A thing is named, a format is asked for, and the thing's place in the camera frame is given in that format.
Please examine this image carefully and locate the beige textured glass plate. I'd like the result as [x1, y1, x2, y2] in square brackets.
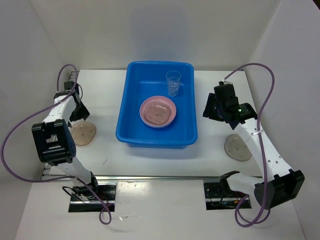
[70, 121, 97, 147]

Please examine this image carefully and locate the clear plastic cup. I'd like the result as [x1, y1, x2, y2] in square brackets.
[166, 70, 182, 97]

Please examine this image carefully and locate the pink round plate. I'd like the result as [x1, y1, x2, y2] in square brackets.
[139, 96, 177, 124]

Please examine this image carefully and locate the grey textured glass plate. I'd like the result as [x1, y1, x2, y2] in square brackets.
[143, 101, 172, 125]

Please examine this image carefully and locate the blue plastic bin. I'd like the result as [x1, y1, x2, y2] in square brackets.
[115, 61, 198, 149]

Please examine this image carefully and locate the light blue round plate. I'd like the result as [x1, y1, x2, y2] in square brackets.
[144, 122, 171, 129]

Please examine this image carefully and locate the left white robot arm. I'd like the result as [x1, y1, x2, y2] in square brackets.
[31, 81, 100, 200]

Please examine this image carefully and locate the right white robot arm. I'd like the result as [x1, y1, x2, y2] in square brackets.
[203, 81, 305, 210]

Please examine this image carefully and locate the grey glass plate right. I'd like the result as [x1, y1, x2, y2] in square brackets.
[224, 134, 252, 162]

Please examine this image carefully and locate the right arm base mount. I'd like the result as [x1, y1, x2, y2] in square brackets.
[203, 182, 245, 211]

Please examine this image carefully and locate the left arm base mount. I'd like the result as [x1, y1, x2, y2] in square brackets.
[62, 183, 117, 213]

